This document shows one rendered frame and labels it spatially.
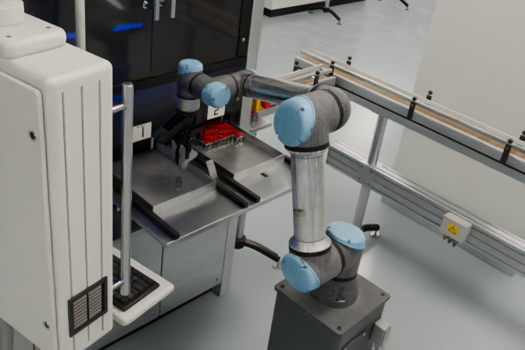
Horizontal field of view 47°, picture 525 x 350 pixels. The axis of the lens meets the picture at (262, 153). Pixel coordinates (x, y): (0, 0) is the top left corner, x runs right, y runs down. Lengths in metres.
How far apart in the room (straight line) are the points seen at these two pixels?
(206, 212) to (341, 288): 0.50
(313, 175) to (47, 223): 0.65
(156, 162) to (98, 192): 0.85
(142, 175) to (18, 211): 0.80
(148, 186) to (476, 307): 1.88
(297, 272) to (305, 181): 0.25
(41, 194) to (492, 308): 2.52
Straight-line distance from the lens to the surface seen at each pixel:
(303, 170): 1.55
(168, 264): 2.57
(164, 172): 2.17
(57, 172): 1.28
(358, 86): 2.97
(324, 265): 1.66
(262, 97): 1.79
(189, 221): 1.94
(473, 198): 3.54
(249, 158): 2.29
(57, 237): 1.37
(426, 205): 2.96
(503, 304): 3.41
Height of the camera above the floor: 2.02
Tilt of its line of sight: 29 degrees down
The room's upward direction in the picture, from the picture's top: 8 degrees clockwise
